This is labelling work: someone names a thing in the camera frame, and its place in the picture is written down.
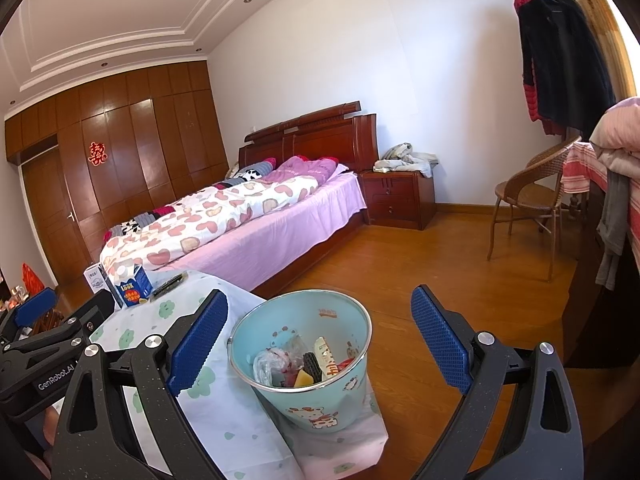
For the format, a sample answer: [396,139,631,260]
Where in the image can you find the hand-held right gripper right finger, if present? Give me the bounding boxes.
[410,285,585,480]

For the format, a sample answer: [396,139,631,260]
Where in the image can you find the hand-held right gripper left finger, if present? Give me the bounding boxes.
[51,289,229,480]

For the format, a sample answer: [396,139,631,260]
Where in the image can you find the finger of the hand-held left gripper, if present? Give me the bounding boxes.
[0,287,57,343]
[59,291,116,342]

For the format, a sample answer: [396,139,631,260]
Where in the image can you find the clear plastic bag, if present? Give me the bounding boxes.
[252,344,297,388]

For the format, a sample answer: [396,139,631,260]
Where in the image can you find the black woven mat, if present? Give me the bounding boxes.
[301,351,323,383]

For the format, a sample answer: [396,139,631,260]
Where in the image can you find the clear orange-print snack wrapper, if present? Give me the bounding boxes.
[314,336,342,382]

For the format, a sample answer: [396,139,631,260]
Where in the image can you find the teal cartoon print bucket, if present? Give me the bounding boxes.
[227,289,373,433]

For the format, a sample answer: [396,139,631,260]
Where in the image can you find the person's left hand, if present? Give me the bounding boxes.
[42,406,61,450]

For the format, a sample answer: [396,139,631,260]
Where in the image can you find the small cluttered items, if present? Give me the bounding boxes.
[0,285,31,311]

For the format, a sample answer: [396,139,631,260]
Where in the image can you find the red bag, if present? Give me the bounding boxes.
[20,262,45,295]

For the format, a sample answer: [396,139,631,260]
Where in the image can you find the white grey carton box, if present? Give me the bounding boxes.
[83,263,123,311]

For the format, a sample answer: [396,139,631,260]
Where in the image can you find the blue milk carton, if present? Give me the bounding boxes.
[111,263,154,309]

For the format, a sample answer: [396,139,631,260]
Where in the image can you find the dark snack packet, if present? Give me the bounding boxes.
[150,271,188,300]

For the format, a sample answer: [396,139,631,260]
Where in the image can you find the wooden door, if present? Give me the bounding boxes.
[21,152,91,286]

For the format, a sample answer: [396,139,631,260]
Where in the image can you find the heart print quilt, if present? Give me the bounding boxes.
[100,172,321,273]

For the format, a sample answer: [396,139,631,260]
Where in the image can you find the wooden nightstand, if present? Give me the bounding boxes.
[360,170,437,231]

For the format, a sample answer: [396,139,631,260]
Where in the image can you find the pink bed sheet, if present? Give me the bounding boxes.
[165,174,368,281]

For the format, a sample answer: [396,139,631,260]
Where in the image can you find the dark wooden cabinet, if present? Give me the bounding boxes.
[561,172,640,372]

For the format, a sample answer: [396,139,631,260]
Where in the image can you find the wicker chair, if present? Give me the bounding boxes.
[487,135,583,281]

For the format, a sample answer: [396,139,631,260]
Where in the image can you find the pile of pale clothes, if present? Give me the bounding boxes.
[373,143,440,177]

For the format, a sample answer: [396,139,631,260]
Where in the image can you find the wooden wardrobe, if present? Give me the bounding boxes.
[5,60,228,286]

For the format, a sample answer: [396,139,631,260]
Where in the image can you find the purple quilt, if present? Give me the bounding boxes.
[272,156,348,183]

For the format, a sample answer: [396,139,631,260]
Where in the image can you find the grey hanging garment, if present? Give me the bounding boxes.
[595,169,632,292]

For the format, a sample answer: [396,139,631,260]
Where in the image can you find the red striped towel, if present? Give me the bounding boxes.
[560,141,608,193]

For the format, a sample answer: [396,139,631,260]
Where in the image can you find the bed with heart quilt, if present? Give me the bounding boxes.
[239,101,378,301]

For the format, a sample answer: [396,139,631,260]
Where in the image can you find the red hanging jacket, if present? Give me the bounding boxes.
[514,0,566,136]

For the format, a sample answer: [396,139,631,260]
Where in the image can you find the pale pink blanket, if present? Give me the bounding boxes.
[589,96,640,181]

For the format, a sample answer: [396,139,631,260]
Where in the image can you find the black hanging coat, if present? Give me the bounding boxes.
[517,0,617,133]

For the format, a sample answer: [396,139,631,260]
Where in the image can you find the wooden window frame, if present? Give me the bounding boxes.
[545,0,640,101]

